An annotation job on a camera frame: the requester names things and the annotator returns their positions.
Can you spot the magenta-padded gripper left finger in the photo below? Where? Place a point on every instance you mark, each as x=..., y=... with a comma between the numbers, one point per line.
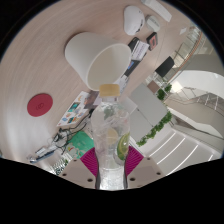
x=80, y=173

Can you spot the black notebook with white card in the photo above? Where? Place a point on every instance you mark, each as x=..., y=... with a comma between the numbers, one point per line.
x=138, y=51

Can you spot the small white grey device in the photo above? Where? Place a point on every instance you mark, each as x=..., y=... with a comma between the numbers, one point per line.
x=153, y=23

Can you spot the white mug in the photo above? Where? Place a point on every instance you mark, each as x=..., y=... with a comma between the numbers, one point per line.
x=86, y=53

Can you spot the brown planter with plants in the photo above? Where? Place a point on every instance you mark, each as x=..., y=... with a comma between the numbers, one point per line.
x=161, y=95

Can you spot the white computer mouse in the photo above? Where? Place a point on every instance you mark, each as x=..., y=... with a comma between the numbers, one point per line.
x=134, y=20

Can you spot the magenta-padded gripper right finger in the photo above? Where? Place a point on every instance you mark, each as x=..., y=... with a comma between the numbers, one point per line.
x=143, y=171

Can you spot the black chair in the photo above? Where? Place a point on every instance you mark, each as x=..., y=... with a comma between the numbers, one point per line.
x=164, y=66

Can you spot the white power strip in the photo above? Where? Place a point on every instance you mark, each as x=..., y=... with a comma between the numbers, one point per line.
x=158, y=9

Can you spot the white cabinet topped with plants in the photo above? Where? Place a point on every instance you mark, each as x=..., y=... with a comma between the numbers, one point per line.
x=146, y=106

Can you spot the clear drink bottle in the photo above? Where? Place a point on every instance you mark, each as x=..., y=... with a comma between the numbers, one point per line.
x=110, y=140

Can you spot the white sticker sheet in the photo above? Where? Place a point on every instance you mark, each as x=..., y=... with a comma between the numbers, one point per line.
x=73, y=110

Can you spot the small white paper note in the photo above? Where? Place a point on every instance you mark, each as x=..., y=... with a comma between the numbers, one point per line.
x=183, y=30

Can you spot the small black red box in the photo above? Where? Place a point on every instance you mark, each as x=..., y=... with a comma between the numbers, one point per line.
x=152, y=40

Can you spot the flat round red coaster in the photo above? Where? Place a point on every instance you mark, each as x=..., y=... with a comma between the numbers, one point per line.
x=40, y=105

